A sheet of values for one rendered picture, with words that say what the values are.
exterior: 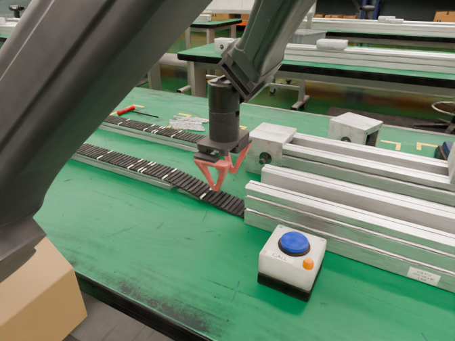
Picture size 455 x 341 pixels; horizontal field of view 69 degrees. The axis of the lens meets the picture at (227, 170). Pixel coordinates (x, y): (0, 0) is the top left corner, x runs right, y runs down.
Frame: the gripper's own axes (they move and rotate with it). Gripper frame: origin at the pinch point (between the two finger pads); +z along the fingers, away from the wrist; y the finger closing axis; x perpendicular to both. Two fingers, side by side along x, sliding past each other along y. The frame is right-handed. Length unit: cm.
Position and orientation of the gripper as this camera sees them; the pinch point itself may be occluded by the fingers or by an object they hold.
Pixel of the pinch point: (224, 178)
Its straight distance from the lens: 67.4
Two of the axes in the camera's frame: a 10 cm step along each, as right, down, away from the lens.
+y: 4.5, -4.3, 7.8
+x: -8.9, -2.2, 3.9
